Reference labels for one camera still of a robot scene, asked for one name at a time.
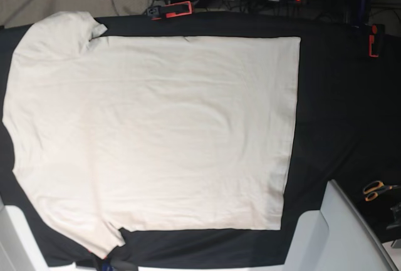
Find cream white T-shirt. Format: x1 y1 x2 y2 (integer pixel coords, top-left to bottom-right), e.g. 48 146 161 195
3 12 301 257

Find orange black clamp top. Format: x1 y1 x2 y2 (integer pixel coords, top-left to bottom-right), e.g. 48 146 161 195
146 1 193 20

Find orange black clamp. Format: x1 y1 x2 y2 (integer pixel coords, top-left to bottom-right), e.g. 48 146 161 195
146 1 193 20
367 23 386 58
90 247 138 271

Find black table cloth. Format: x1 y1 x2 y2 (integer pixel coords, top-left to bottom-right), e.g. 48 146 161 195
0 10 401 268

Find orange black clamp bottom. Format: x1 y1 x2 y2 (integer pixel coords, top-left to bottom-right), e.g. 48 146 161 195
90 247 138 271

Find white base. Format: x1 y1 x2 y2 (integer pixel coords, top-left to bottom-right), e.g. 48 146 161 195
1 203 76 271
283 180 397 271

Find orange black clamp right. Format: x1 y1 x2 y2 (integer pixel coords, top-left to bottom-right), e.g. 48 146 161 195
367 23 386 58

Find black device right edge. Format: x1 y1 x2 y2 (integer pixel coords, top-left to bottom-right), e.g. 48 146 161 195
386 202 401 230

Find orange handled scissors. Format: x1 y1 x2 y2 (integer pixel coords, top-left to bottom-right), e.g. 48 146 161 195
362 180 400 202

